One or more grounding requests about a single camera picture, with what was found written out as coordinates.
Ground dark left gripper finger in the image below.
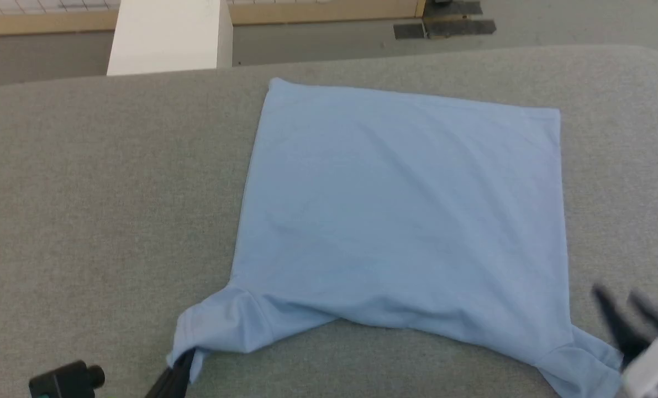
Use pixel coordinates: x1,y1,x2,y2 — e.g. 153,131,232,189
169,348,197,398
144,359,183,398

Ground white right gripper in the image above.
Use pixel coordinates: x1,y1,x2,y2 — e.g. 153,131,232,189
591,284,658,398

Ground light blue and white shirt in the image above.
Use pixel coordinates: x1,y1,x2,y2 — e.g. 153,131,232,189
166,77,623,398

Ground white rectangular box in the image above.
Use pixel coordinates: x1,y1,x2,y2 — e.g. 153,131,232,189
107,0,234,76

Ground black floor tape patches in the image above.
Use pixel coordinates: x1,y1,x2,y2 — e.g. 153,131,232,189
393,0,497,40

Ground lemon print wooden partition screen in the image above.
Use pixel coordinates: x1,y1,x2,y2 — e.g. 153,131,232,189
0,0,427,37

